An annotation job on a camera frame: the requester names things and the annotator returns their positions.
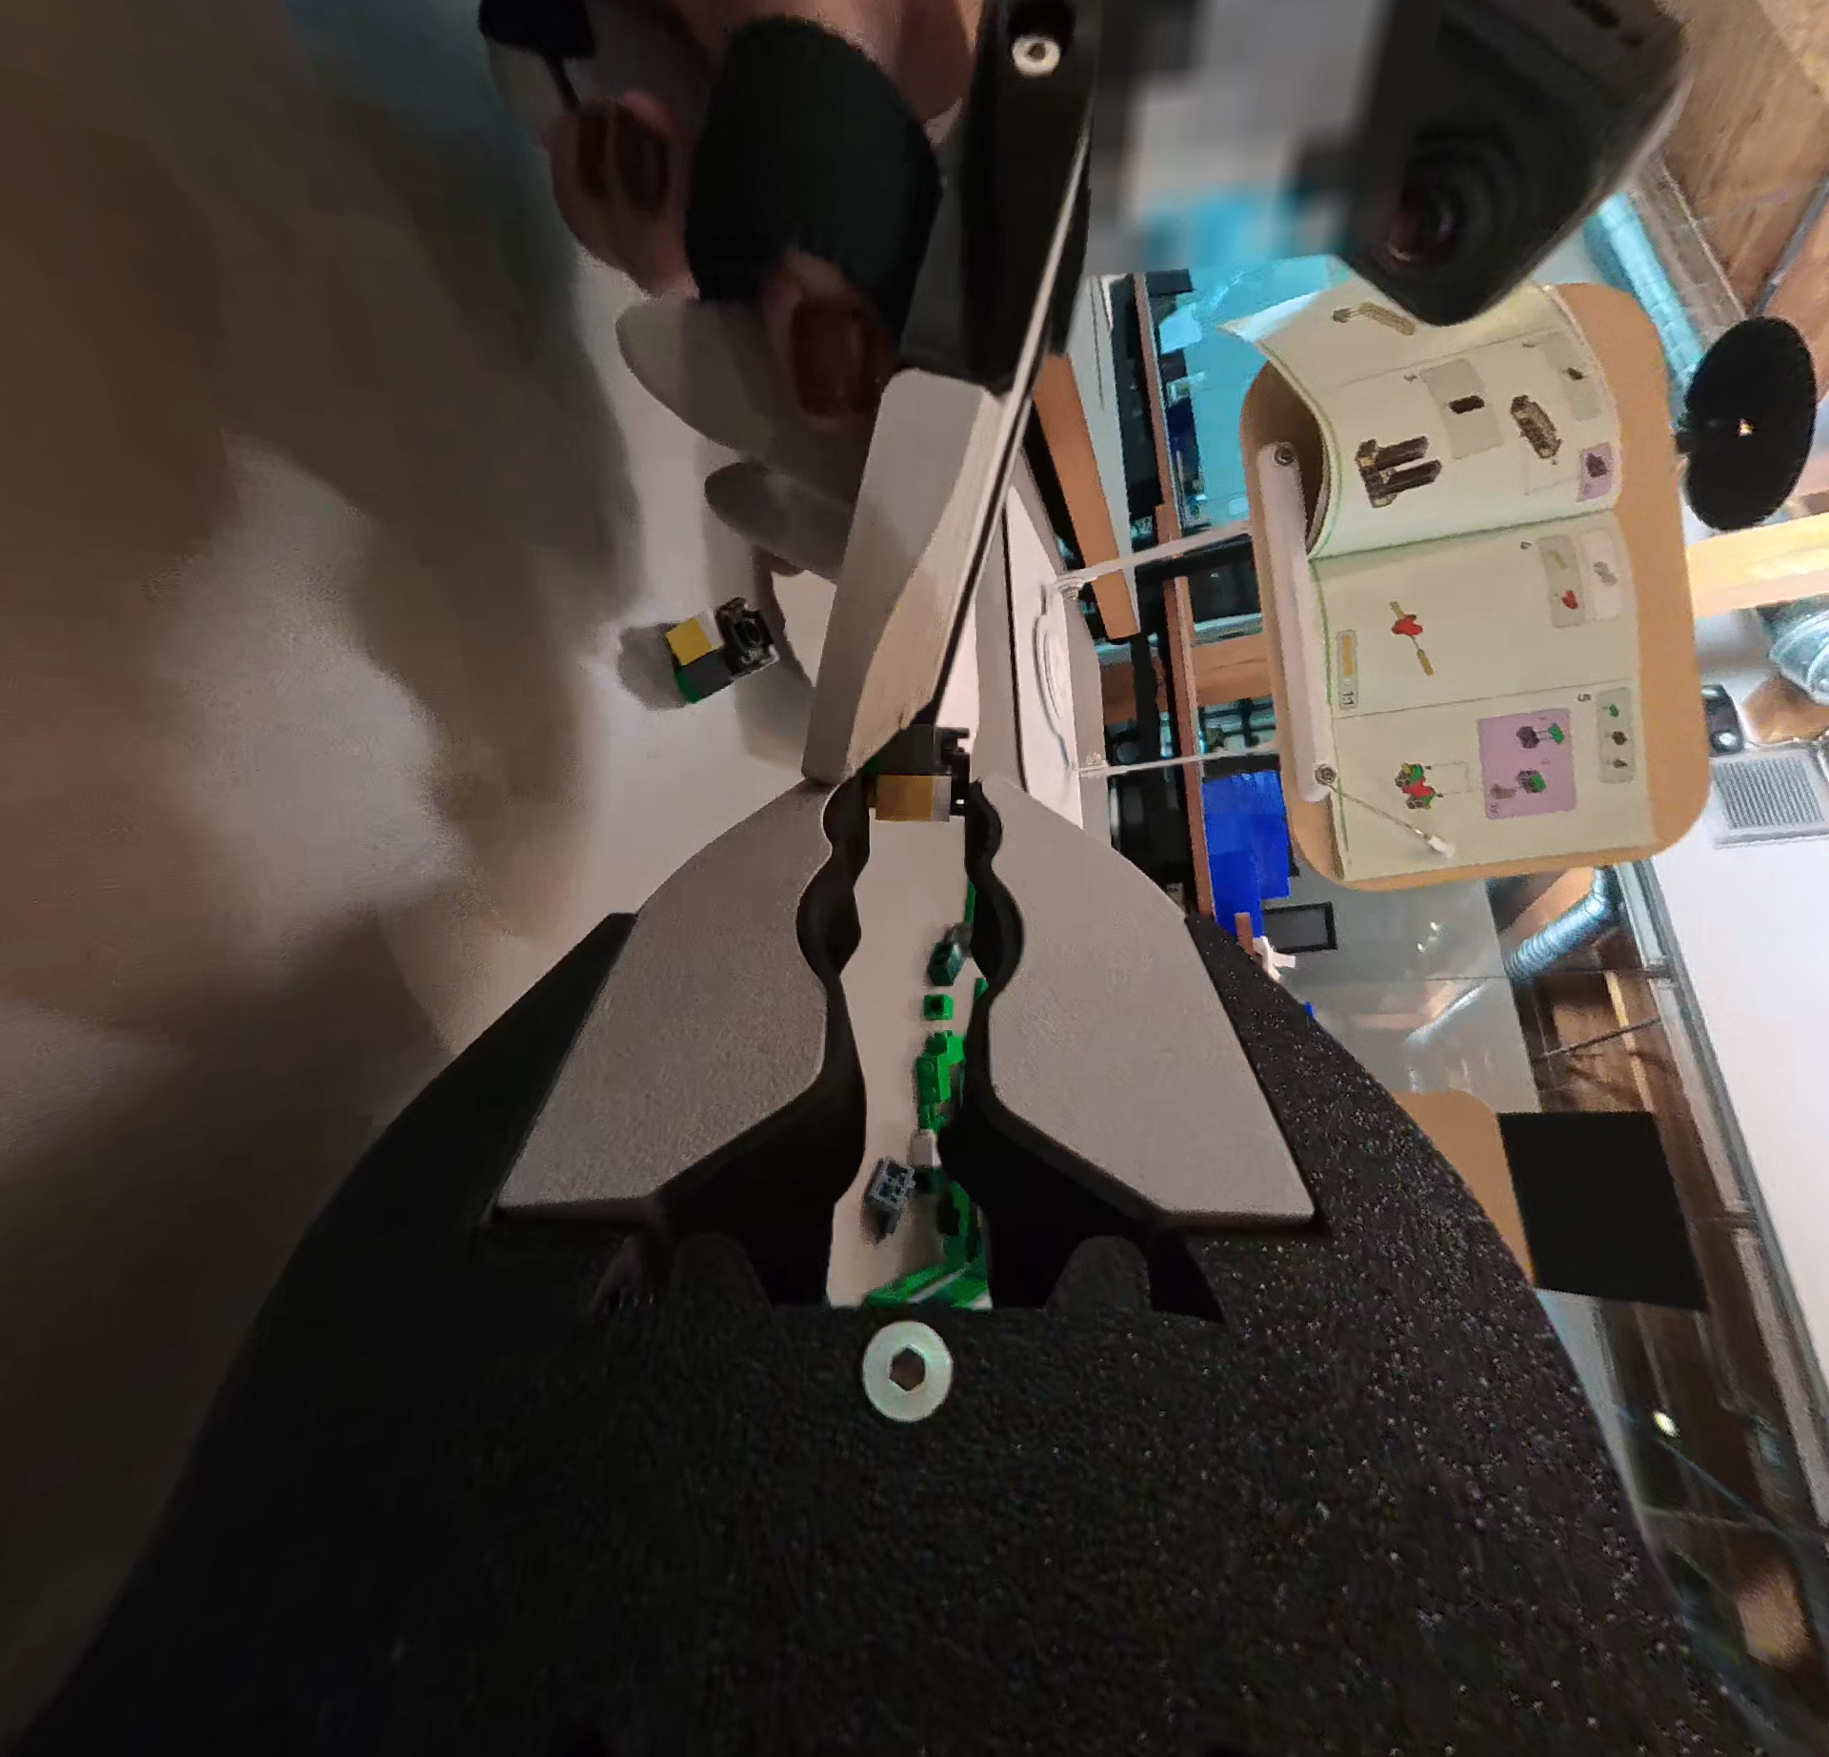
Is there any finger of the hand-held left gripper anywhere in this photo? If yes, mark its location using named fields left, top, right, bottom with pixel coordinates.
left=800, top=368, right=1030, bottom=783

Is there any tan brick with black stud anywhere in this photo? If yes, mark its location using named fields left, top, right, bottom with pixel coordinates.
left=864, top=729, right=981, bottom=829

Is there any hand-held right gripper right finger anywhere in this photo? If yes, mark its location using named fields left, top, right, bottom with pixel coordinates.
left=961, top=778, right=1317, bottom=1309

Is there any white vent grille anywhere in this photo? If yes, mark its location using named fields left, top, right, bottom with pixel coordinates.
left=1706, top=747, right=1829, bottom=844

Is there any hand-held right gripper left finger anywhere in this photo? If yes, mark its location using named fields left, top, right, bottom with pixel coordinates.
left=498, top=774, right=869, bottom=1309

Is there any pile of green toy bricks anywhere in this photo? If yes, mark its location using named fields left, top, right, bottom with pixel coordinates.
left=864, top=885, right=995, bottom=1309

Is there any silver flexible duct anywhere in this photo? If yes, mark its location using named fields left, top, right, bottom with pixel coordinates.
left=1501, top=868, right=1633, bottom=983

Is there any black round disc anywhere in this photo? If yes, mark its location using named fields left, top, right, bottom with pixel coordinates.
left=1677, top=315, right=1824, bottom=533

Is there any wooden shelf unit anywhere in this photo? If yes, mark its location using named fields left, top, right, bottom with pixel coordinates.
left=1028, top=272, right=1287, bottom=920

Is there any open instruction booklet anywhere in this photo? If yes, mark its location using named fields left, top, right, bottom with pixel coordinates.
left=1228, top=286, right=1645, bottom=887

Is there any white page holder bar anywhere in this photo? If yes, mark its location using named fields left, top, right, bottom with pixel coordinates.
left=1253, top=442, right=1343, bottom=805

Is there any blue bin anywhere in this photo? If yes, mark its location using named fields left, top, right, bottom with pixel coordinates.
left=1199, top=770, right=1296, bottom=920

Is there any green yellow grey brick assembly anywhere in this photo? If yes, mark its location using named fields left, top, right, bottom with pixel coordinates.
left=661, top=598, right=784, bottom=707

